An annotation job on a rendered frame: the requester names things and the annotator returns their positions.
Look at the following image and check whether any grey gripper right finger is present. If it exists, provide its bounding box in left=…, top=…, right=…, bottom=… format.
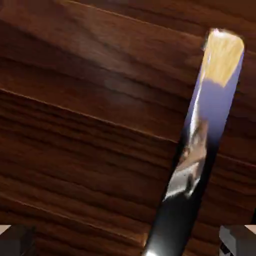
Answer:
left=219, top=224, right=256, bottom=256

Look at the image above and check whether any dark wood cabinet door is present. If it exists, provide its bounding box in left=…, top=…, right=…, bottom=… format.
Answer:
left=0, top=0, right=256, bottom=256

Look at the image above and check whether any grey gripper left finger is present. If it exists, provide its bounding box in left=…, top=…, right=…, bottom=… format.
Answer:
left=0, top=224, right=36, bottom=256

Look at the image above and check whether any shiny curved metal handle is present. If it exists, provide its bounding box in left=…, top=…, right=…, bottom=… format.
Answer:
left=141, top=27, right=246, bottom=256

